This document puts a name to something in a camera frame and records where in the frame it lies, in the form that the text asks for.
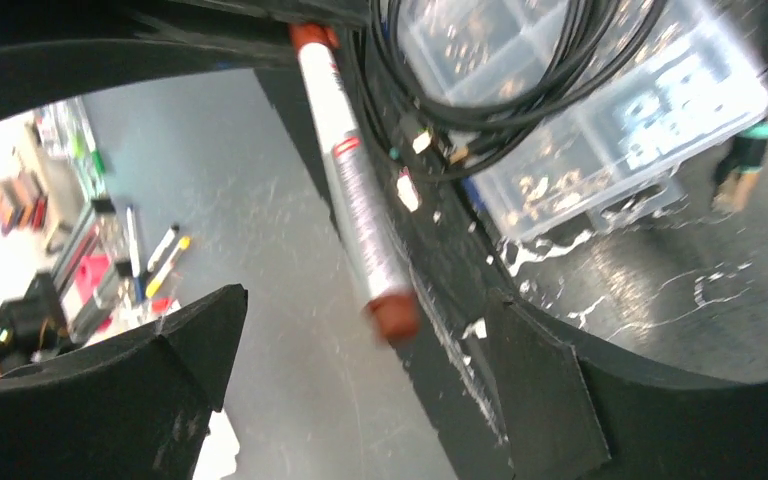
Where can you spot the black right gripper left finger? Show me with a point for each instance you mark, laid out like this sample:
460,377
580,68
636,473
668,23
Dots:
134,406

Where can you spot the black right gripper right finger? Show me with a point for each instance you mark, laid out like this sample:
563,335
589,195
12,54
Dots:
578,407

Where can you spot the red whiteboard marker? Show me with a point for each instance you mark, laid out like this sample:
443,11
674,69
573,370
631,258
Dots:
377,265

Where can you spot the clear plastic parts box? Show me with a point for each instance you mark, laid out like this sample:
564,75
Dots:
694,83

